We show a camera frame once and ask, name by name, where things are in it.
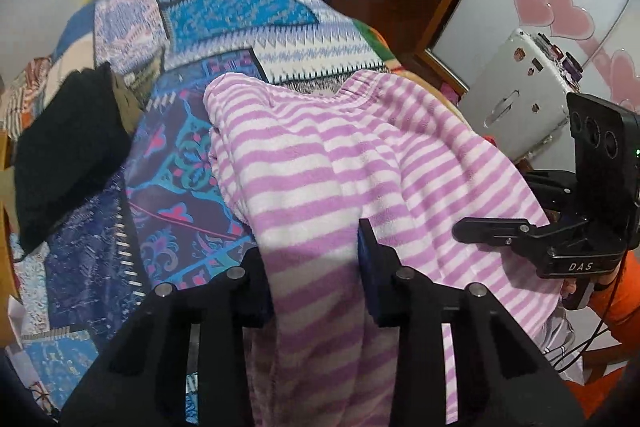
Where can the shiny white cloth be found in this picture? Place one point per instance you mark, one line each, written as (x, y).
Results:
(560, 332)

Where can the pink striped pants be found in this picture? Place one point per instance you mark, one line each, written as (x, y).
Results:
(350, 157)

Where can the orange striped bedsheet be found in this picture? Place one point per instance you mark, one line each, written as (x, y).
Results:
(25, 92)

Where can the person's right hand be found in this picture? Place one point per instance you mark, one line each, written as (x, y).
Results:
(570, 291)

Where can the white suitcase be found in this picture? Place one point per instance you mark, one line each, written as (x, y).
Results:
(520, 97)

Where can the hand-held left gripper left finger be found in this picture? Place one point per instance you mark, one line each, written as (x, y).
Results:
(250, 302)

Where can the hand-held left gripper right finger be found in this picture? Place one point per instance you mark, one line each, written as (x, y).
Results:
(369, 267)

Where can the person's right forearm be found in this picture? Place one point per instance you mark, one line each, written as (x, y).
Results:
(620, 307)

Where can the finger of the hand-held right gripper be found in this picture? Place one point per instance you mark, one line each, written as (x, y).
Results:
(490, 229)

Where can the black folded garment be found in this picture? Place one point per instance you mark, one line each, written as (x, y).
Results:
(65, 147)

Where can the wooden folding lap table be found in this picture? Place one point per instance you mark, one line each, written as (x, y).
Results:
(5, 207)

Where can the blue patchwork blanket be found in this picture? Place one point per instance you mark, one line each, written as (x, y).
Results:
(200, 167)

